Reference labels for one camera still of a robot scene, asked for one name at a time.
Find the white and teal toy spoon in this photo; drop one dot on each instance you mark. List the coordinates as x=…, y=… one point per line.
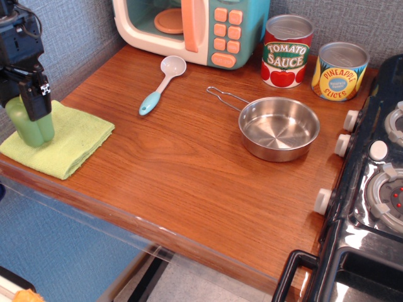
x=171, y=66

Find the white stove knob top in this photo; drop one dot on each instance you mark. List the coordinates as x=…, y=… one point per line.
x=350, y=120

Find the orange object bottom left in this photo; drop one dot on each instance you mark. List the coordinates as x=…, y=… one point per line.
x=27, y=295

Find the white stove knob bottom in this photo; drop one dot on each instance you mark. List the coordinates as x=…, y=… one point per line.
x=322, y=201

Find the small steel pan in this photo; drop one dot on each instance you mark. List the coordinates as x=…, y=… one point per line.
x=275, y=129

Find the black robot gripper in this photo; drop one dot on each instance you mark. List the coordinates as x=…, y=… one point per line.
x=21, y=72

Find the tomato sauce can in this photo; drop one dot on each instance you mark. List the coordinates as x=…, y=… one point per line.
x=286, y=48

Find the pineapple slices can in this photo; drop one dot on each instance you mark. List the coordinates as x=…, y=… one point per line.
x=339, y=71

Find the green folded rag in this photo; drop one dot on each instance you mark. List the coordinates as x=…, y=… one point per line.
x=77, y=136

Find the teal toy microwave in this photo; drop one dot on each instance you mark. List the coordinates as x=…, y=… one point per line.
x=220, y=34

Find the green toy bell pepper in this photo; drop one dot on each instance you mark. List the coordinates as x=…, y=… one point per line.
x=33, y=133

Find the black toy stove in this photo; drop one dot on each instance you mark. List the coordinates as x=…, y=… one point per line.
x=360, y=255

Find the white stove knob middle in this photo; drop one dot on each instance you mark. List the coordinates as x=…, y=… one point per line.
x=342, y=144

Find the white stove knob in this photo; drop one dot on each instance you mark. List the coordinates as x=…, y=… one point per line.
x=350, y=120
x=322, y=201
x=342, y=144

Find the orange microwave turntable plate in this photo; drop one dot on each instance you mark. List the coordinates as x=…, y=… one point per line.
x=169, y=21

